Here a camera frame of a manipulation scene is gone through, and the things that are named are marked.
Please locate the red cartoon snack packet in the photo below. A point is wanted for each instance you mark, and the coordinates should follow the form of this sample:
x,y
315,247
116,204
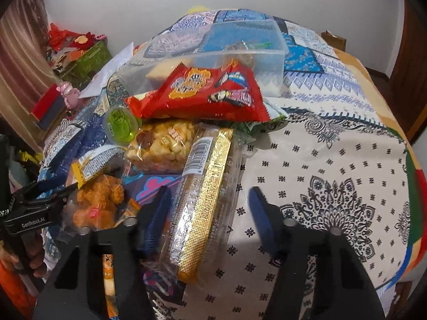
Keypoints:
x,y
206,90

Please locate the gold-edged silver cracker package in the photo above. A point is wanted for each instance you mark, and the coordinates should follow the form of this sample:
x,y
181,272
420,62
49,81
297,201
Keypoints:
x,y
206,200

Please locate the orange printed snack packet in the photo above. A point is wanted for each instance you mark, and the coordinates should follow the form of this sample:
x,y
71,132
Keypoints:
x,y
128,208

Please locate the pile of paper scraps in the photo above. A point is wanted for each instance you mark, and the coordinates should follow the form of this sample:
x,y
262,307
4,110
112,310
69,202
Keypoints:
x,y
61,56

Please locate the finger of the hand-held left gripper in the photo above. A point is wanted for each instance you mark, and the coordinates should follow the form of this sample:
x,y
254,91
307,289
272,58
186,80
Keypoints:
x,y
65,198
50,186

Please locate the clear bag of puffed snacks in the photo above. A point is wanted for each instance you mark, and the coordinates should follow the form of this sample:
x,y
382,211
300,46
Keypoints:
x,y
160,146

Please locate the orange cloth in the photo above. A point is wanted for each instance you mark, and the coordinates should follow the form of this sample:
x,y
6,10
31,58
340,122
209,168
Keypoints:
x,y
16,283

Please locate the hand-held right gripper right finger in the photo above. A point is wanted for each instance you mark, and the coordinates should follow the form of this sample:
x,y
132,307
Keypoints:
x,y
263,220

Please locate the person's left hand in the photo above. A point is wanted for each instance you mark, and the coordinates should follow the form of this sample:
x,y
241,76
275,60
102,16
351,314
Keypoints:
x,y
35,256

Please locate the small green candy packet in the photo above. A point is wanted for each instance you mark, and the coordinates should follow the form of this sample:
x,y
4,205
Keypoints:
x,y
253,46

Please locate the patchwork printed blanket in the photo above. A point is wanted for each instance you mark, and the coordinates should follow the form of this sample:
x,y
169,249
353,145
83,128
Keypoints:
x,y
317,140

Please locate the wooden door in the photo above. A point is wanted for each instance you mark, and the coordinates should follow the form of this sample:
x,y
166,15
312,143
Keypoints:
x,y
410,73

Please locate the green and white snack packet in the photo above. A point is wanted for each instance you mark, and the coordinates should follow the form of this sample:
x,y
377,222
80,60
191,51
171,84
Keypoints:
x,y
273,113

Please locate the orange green bedsheet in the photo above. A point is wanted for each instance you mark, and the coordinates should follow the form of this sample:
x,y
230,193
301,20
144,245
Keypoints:
x,y
415,180

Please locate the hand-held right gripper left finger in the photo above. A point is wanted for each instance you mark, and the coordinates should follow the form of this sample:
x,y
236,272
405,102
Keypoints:
x,y
162,206

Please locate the pink figurine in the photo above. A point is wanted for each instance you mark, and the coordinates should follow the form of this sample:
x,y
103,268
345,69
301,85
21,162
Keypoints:
x,y
68,95

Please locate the green storage box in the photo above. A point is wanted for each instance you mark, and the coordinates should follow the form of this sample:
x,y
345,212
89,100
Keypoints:
x,y
90,63

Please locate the red plush toy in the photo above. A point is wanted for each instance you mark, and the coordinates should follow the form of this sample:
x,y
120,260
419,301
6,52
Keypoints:
x,y
88,40

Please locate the red box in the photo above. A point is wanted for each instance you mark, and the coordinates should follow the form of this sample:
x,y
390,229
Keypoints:
x,y
48,101

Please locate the brown striped curtain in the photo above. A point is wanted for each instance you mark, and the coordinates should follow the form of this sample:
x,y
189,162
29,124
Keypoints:
x,y
20,56

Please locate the clear plastic container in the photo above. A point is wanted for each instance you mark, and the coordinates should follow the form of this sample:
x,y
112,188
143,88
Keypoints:
x,y
267,70

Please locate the green jelly cup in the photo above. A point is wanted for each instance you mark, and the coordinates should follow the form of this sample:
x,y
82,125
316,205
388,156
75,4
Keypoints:
x,y
121,126

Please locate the pale yellow wafer packet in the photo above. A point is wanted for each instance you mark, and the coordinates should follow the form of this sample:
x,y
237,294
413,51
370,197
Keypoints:
x,y
161,71

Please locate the cardboard box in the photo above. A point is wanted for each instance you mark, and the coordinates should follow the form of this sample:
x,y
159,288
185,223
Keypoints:
x,y
337,41

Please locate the yellow-labelled orange snack bag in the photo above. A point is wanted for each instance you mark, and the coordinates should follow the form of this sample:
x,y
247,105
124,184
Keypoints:
x,y
100,193

